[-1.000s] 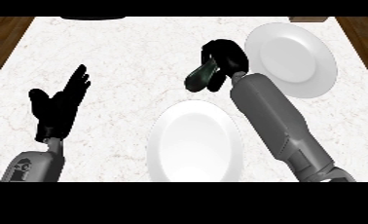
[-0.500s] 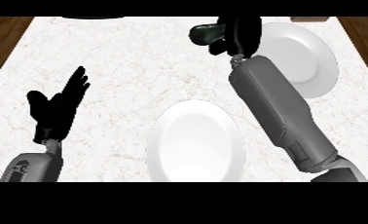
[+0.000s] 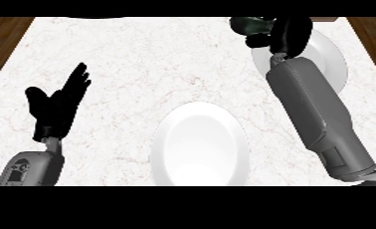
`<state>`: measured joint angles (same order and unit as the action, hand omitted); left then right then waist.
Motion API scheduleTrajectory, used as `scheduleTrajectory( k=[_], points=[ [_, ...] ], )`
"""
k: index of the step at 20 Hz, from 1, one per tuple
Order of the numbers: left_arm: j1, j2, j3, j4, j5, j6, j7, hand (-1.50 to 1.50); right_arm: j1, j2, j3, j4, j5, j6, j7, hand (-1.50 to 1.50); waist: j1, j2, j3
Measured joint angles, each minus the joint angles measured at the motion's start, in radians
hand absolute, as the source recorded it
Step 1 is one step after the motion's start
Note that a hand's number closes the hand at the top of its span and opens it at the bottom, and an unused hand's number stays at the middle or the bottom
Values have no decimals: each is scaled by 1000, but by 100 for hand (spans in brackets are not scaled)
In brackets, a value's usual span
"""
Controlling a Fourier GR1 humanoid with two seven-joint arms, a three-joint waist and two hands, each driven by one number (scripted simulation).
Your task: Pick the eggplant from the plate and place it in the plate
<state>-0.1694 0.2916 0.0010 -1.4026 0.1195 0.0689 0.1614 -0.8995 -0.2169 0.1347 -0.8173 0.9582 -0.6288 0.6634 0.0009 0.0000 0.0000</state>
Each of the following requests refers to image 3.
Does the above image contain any dark green eggplant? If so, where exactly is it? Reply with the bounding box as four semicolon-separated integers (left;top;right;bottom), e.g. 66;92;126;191
229;17;276;37

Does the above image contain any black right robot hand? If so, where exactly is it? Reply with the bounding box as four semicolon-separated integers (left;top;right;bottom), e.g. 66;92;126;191
244;17;315;60

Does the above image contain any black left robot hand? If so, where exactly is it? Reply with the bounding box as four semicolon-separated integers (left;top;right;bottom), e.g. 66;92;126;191
24;62;94;142

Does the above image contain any white oval plate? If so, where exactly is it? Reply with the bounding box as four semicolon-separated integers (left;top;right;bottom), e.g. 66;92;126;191
151;101;251;187

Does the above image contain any white round plate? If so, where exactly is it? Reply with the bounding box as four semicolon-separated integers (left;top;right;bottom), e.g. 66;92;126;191
250;28;350;96

